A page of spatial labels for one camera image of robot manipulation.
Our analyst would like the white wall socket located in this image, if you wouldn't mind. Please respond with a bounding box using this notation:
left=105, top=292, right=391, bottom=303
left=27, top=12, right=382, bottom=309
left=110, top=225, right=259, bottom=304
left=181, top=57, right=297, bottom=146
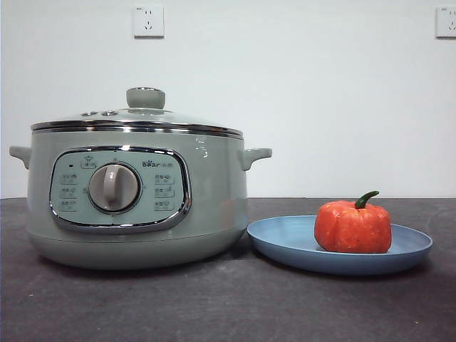
left=134, top=5, right=166, bottom=38
left=436, top=6, right=456, bottom=38

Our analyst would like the blue plate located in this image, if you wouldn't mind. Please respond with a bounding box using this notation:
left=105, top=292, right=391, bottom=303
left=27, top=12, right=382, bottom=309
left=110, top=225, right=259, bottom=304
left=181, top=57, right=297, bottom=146
left=247, top=214, right=435, bottom=276

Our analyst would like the glass lid with green knob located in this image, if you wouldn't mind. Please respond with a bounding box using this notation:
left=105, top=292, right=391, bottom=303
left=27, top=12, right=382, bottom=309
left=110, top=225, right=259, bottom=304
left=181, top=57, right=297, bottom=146
left=30, top=86, right=243, bottom=138

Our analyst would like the pale green electric steamer pot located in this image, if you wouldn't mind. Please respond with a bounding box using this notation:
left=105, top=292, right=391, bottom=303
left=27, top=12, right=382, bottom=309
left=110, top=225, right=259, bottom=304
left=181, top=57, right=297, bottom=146
left=9, top=130, right=274, bottom=270

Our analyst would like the orange pumpkin with green stem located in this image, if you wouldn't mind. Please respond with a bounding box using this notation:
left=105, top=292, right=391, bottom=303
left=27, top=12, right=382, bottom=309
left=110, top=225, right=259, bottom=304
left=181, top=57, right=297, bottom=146
left=313, top=190, right=393, bottom=254

